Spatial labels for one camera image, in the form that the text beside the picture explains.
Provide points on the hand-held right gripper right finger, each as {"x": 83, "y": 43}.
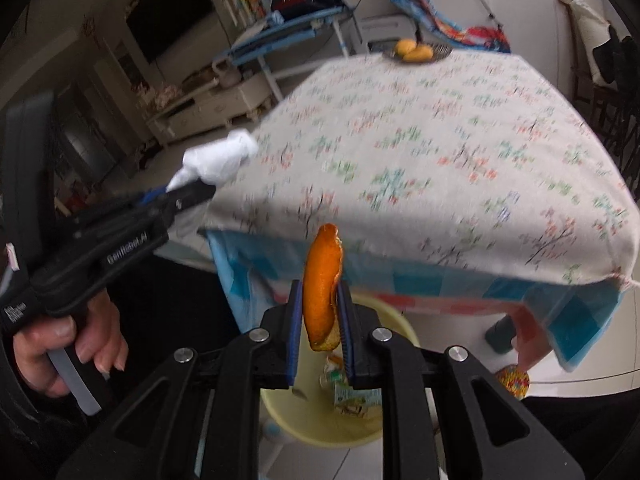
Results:
{"x": 347, "y": 330}

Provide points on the orange dotted round object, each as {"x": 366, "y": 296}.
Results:
{"x": 512, "y": 380}

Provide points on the black wall television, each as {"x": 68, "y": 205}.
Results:
{"x": 170, "y": 10}

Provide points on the blue checked tablecloth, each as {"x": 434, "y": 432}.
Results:
{"x": 565, "y": 320}

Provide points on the colourful printed bag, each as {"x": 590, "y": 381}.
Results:
{"x": 450, "y": 27}

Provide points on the table with floral cloth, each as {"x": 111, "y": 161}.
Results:
{"x": 425, "y": 160}

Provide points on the cream television stand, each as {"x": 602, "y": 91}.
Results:
{"x": 210, "y": 105}

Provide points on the white paper tissue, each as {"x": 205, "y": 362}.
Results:
{"x": 220, "y": 157}

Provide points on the woven fruit plate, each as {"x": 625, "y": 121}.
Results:
{"x": 442, "y": 52}

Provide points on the row of books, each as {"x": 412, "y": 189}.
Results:
{"x": 250, "y": 2}

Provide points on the person's left leg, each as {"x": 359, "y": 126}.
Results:
{"x": 165, "y": 300}

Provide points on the yellow basin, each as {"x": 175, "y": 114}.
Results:
{"x": 320, "y": 425}

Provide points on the blue study desk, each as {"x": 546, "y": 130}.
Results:
{"x": 295, "y": 35}

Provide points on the person's left hand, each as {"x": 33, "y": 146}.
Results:
{"x": 35, "y": 360}

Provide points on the yellow mango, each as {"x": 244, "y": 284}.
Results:
{"x": 404, "y": 47}
{"x": 421, "y": 54}

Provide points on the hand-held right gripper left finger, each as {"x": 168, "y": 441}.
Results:
{"x": 295, "y": 330}

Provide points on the orange carrot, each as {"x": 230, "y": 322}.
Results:
{"x": 320, "y": 285}

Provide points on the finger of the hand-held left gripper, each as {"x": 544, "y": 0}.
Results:
{"x": 185, "y": 197}
{"x": 152, "y": 194}

